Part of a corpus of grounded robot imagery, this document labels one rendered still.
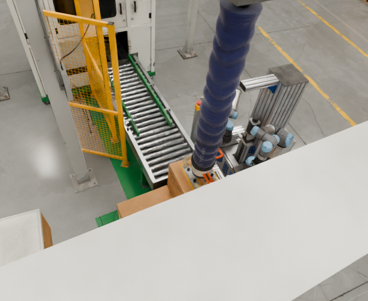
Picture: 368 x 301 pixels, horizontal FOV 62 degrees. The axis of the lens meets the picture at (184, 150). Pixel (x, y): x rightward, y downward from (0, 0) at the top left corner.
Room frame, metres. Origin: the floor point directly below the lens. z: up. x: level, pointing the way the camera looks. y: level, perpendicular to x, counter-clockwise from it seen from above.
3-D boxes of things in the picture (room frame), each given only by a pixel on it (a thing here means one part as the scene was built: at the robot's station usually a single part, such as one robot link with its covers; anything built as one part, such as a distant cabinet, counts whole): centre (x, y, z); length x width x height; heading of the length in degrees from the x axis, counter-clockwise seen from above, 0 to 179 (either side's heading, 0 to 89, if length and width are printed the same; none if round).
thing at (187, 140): (3.16, 0.37, 0.50); 2.31 x 0.05 x 0.19; 33
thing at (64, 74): (2.12, 1.18, 1.62); 0.20 x 0.05 x 0.30; 33
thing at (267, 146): (1.49, -0.60, 1.82); 0.09 x 0.08 x 0.11; 145
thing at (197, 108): (2.75, -0.10, 0.50); 0.07 x 0.07 x 1.00; 33
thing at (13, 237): (0.76, 1.23, 0.82); 0.60 x 0.40 x 0.40; 27
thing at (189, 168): (1.65, -0.11, 1.08); 0.34 x 0.10 x 0.05; 31
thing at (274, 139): (1.58, -0.65, 1.82); 0.11 x 0.11 x 0.08; 55
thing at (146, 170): (2.80, 0.92, 0.50); 2.31 x 0.05 x 0.19; 33
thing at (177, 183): (1.70, -0.19, 0.74); 0.60 x 0.40 x 0.40; 31
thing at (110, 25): (2.45, 1.16, 1.05); 0.87 x 0.10 x 2.10; 85
